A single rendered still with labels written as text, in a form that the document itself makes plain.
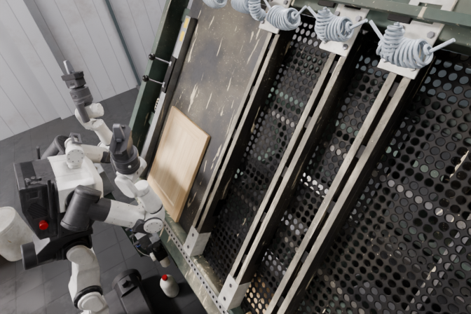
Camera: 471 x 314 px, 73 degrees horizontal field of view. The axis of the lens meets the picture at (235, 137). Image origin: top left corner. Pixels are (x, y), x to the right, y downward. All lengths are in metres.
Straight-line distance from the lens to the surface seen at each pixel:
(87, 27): 4.68
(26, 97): 4.92
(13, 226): 3.17
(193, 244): 1.48
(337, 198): 1.02
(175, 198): 1.69
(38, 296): 3.05
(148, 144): 1.91
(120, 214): 1.36
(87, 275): 1.90
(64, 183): 1.43
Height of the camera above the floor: 2.18
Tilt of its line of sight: 39 degrees down
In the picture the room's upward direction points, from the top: 11 degrees counter-clockwise
